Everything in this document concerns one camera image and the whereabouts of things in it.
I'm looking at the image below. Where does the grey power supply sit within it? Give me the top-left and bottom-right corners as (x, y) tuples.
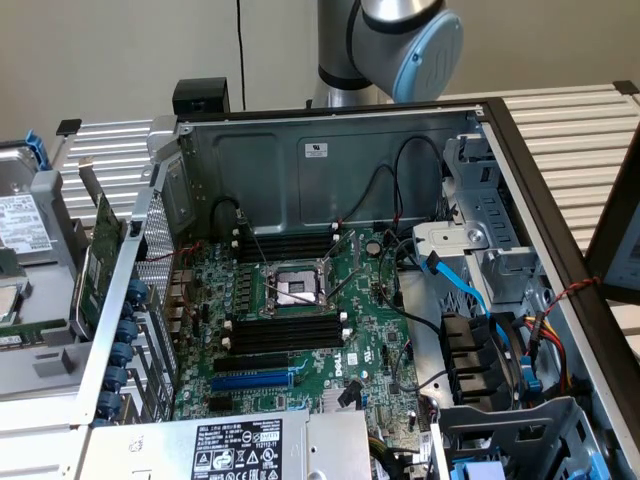
(87, 409), (374, 480)

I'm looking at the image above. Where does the blue plastic latch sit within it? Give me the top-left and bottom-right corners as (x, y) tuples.
(518, 355), (544, 396)

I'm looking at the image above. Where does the black box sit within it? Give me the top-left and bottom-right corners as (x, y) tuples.
(172, 77), (230, 115)

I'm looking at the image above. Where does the black wall cable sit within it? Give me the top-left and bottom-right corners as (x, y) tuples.
(234, 0), (248, 112)

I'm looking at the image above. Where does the blue expansion slot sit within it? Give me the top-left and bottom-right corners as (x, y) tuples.
(210, 369), (295, 394)

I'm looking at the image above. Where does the black fan shroud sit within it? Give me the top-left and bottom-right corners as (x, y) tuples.
(438, 312), (529, 407)

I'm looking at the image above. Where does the silver CPU chip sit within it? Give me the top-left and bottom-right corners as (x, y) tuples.
(0, 282), (27, 326)

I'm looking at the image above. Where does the metal socket cover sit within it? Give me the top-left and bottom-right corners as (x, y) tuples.
(322, 229), (362, 301)

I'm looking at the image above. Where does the thin metal locking lever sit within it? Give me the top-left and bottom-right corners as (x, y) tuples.
(262, 279), (321, 306)
(234, 207), (271, 271)

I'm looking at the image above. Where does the thin red wire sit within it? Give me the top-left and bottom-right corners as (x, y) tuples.
(135, 240), (206, 267)

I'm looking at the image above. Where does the metal CPU socket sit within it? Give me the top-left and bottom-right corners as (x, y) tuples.
(259, 259), (336, 319)

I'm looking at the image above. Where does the green RAM stick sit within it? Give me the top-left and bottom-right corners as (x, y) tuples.
(0, 318), (70, 351)

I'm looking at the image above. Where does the grey metal PC case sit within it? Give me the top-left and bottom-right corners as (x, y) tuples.
(64, 97), (640, 480)

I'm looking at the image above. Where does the grey drive cage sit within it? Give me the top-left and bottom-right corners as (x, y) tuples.
(429, 396), (609, 480)

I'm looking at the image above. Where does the red black twisted wire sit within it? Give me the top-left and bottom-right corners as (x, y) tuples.
(544, 276), (602, 314)

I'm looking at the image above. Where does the green graphics card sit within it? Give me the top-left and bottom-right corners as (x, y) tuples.
(69, 155), (129, 344)

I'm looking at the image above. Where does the blue flat SATA wire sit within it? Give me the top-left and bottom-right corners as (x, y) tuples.
(422, 249), (512, 362)

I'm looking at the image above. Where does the silver hard disk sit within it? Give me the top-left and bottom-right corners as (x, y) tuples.
(0, 144), (59, 264)

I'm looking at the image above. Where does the blue disk rail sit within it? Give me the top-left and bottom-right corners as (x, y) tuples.
(24, 128), (54, 174)

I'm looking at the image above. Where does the black SATA plug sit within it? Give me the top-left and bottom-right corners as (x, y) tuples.
(338, 379), (362, 409)

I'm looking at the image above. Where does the metal disk bay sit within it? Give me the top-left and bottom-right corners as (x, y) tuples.
(412, 134), (549, 311)

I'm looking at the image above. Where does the long black expansion slot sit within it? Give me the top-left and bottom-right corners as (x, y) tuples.
(213, 351), (292, 376)

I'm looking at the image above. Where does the black looped wire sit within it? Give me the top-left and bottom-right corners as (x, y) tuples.
(212, 197), (246, 236)

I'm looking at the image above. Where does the coloured wire bundle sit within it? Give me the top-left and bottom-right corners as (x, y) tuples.
(522, 312), (576, 396)

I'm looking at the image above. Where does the green motherboard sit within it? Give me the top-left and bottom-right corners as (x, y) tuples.
(172, 227), (426, 436)

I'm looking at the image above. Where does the thin black wire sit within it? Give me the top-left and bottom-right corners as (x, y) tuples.
(392, 135), (448, 225)
(358, 163), (404, 227)

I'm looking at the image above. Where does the grey parts rack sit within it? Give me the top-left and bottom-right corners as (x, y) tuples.
(0, 139), (104, 401)

